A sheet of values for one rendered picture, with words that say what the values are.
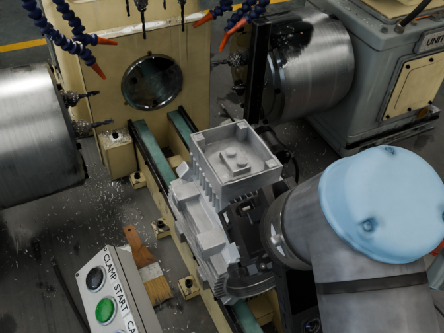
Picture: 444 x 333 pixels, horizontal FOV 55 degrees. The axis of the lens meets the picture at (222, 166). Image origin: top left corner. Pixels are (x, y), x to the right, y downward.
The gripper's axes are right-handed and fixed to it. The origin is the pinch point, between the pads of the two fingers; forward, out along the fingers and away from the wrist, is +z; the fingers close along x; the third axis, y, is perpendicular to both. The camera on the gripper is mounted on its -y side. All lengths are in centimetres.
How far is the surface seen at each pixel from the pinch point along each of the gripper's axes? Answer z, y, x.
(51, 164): 18.6, 27.1, 19.8
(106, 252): 5.3, 8.5, 16.4
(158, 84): 34, 43, -7
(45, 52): 223, 169, 6
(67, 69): 39, 55, 11
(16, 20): 250, 215, 18
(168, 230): 37.3, 11.0, 1.5
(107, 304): 2.2, 1.9, 18.3
